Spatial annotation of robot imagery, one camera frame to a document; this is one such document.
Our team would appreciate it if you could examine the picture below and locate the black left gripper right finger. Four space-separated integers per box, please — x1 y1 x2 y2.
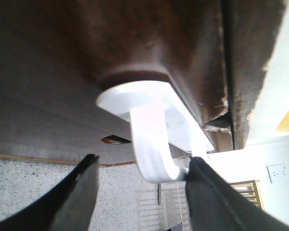
185 157 289 231

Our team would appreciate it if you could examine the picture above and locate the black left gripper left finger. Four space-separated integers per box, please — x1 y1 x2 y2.
0 154 99 231

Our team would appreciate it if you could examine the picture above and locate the white plastic drawer handle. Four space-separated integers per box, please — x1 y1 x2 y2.
96 80 214 183

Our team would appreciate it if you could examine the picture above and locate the wooden drawer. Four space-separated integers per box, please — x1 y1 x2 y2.
0 0 229 154

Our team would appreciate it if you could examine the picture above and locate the dark wooden drawer cabinet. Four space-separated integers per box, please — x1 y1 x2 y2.
0 0 287 167

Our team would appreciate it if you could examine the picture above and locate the wooden slatted chair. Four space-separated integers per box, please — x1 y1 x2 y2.
230 180 264 210

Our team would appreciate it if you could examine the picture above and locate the white wall power socket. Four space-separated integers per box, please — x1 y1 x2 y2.
267 164 287 183

